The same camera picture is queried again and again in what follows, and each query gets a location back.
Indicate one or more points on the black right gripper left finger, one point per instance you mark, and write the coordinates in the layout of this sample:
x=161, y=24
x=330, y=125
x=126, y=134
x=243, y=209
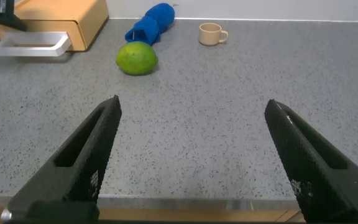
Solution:
x=82, y=155

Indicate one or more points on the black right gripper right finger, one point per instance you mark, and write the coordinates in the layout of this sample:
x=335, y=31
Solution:
x=300, y=149

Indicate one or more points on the green lime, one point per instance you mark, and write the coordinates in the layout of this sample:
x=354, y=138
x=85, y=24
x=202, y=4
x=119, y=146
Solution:
x=137, y=58

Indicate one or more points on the blue rolled towel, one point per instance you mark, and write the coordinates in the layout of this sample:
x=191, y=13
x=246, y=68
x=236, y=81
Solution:
x=152, y=22

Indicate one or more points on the beige cup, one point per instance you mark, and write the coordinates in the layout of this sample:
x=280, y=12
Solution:
x=209, y=35

